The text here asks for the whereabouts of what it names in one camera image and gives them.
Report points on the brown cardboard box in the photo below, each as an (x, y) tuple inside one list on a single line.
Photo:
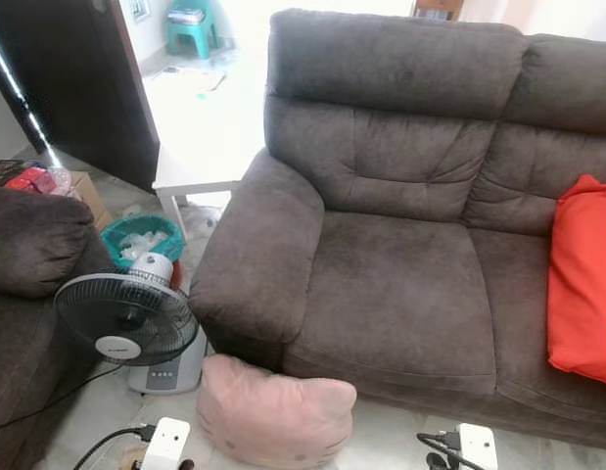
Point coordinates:
[(89, 196)]

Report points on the brown fabric two-seat sofa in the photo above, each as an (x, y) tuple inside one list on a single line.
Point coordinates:
[(400, 264)]

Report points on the black and white floor fan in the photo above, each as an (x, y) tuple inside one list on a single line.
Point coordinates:
[(126, 318)]

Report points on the dark brown door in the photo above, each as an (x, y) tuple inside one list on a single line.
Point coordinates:
[(77, 88)]

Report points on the white low table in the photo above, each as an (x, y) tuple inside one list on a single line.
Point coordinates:
[(200, 157)]

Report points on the red square pillow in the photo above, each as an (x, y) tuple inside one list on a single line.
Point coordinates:
[(584, 284)]

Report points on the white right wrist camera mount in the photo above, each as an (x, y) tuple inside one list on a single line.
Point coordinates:
[(479, 448)]

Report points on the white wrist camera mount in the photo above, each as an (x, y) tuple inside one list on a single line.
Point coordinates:
[(167, 446), (479, 448)]

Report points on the teal plastic stool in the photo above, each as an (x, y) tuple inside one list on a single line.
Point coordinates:
[(193, 29)]

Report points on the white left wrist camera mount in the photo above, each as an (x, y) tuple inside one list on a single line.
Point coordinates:
[(167, 446)]

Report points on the teal plastic waste basket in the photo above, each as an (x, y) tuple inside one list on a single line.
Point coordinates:
[(121, 230)]

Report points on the pink cat face pillow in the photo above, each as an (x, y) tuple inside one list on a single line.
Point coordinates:
[(273, 416)]

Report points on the red and pink packets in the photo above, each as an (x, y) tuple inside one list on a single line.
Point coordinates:
[(33, 180)]

